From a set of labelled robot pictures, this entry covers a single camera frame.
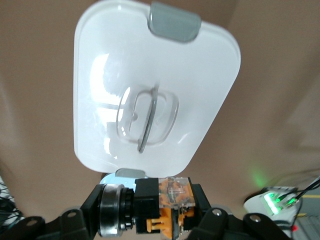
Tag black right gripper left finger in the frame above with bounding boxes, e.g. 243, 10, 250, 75
44, 184, 106, 240

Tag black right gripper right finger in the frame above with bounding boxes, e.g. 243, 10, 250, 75
191, 184, 245, 240

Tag orange black pushbutton switch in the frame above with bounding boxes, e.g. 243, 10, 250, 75
98, 176, 198, 237

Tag grey box latch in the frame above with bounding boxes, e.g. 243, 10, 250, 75
115, 167, 146, 179
147, 1, 202, 43

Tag white lidded storage box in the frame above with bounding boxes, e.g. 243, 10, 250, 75
73, 0, 243, 180

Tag light blue round plate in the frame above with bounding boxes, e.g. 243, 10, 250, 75
99, 172, 137, 187

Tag brown table cover mat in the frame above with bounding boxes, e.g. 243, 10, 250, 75
0, 0, 320, 240

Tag black left arm base cables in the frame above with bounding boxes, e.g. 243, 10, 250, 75
277, 174, 320, 201

